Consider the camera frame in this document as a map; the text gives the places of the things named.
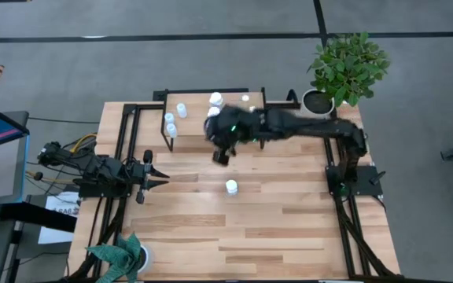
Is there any green plant in white pot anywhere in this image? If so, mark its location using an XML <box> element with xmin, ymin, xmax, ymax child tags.
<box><xmin>299</xmin><ymin>31</ymin><xmax>392</xmax><ymax>128</ymax></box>

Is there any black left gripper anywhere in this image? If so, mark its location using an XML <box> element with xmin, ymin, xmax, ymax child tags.
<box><xmin>127</xmin><ymin>150</ymin><xmax>171</xmax><ymax>204</ymax></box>

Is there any yellow cable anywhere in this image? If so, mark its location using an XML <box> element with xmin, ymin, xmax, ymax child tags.
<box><xmin>25</xmin><ymin>169</ymin><xmax>79</xmax><ymax>186</ymax></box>

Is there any black stand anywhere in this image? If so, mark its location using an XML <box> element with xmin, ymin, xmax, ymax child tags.
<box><xmin>0</xmin><ymin>200</ymin><xmax>78</xmax><ymax>283</ymax></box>

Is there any wooden shelf black metal frame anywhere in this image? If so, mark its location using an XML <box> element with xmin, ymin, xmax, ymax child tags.
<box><xmin>160</xmin><ymin>86</ymin><xmax>270</xmax><ymax>153</ymax></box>

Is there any white paper sheet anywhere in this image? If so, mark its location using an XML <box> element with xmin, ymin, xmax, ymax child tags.
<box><xmin>37</xmin><ymin>191</ymin><xmax>82</xmax><ymax>245</ymax></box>

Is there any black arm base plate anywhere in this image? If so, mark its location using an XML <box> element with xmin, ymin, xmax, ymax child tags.
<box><xmin>326</xmin><ymin>165</ymin><xmax>385</xmax><ymax>197</ymax></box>
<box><xmin>77</xmin><ymin>168</ymin><xmax>135</xmax><ymax>198</ymax></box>

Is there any black aluminium table frame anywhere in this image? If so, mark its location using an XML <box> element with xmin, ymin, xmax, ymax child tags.
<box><xmin>67</xmin><ymin>88</ymin><xmax>403</xmax><ymax>283</ymax></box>

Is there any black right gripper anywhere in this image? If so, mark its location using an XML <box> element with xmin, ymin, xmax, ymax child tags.
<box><xmin>204</xmin><ymin>104</ymin><xmax>260</xmax><ymax>166</ymax></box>

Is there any teal plant in white pot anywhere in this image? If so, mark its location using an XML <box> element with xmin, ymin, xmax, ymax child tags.
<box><xmin>85</xmin><ymin>231</ymin><xmax>153</xmax><ymax>283</ymax></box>

